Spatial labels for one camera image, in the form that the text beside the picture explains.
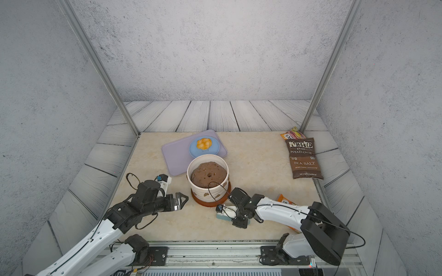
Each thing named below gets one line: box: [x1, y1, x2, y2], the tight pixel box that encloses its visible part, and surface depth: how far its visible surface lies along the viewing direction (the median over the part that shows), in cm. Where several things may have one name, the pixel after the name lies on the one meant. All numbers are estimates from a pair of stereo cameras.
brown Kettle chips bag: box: [285, 137, 324, 180], surface depth 107 cm
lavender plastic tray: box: [161, 129, 228, 176], surface depth 114 cm
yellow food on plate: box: [196, 138, 213, 151], surface depth 113 cm
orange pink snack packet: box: [280, 126, 307, 140], surface depth 117 cm
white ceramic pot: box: [186, 154, 230, 203], surface depth 86 cm
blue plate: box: [188, 135, 220, 159], surface depth 113 cm
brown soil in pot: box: [191, 161, 228, 189], surface depth 89 cm
